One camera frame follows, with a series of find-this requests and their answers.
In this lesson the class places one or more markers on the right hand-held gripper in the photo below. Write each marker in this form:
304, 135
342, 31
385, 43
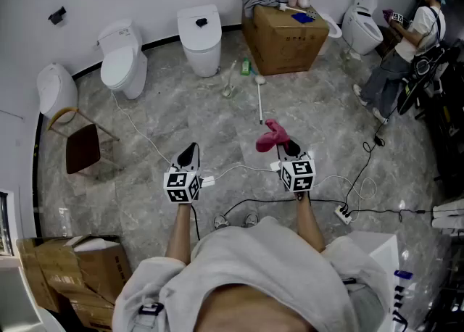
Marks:
299, 176

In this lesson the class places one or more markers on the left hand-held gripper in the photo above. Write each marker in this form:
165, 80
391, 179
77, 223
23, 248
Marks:
177, 185

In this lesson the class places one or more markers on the pink cloth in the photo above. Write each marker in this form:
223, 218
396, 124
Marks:
270, 140

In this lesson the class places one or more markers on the light green toilet brush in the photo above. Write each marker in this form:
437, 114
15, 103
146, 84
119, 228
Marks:
227, 90

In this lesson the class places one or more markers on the person's left forearm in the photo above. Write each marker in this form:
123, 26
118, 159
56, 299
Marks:
179, 232

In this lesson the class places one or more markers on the person's right forearm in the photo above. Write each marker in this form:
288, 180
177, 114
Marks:
310, 222

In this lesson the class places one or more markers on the white round-head brush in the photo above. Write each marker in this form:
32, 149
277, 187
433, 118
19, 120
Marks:
259, 98
303, 2

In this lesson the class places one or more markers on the white flat-lid smart toilet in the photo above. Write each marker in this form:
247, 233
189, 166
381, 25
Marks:
201, 48

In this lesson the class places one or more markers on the white toilet with tank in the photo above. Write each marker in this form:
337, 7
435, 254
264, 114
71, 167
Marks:
121, 66

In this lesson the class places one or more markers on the white toilet with raised lid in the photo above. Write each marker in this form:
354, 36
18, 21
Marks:
362, 28
330, 20

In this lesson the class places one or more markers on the white rounded toilet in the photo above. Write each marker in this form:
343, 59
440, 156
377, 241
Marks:
56, 87

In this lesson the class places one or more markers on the white power adapter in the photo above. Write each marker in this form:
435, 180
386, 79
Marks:
207, 181

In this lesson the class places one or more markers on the person's left shoe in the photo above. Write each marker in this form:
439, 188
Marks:
220, 222

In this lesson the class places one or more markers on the person's shoe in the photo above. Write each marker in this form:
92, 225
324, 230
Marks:
250, 220
220, 222

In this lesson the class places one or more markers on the person's right shoe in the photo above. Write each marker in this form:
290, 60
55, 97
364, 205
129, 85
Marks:
250, 220

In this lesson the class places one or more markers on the white power strip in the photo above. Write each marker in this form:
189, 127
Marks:
343, 214

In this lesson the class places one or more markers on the green plastic bottle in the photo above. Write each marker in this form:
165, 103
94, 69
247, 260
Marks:
245, 66

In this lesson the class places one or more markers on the large closed cardboard box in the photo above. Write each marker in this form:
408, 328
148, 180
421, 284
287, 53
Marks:
282, 44

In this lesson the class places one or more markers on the wooden chair with brown seat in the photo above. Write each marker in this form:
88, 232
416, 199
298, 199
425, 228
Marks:
83, 147

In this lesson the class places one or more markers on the person's grey shirt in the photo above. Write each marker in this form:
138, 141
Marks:
253, 269

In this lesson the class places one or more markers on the blue cloth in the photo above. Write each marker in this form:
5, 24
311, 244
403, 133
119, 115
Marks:
301, 17

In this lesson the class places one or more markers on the small black object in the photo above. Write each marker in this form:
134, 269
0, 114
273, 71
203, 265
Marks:
201, 22

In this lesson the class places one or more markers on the white cabinet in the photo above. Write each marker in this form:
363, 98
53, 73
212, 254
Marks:
377, 261

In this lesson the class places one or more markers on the black equipment rack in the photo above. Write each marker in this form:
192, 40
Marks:
442, 106

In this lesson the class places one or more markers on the open cardboard box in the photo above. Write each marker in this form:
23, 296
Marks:
72, 276

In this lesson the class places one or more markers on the black wall holder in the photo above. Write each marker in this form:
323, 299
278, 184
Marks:
57, 16

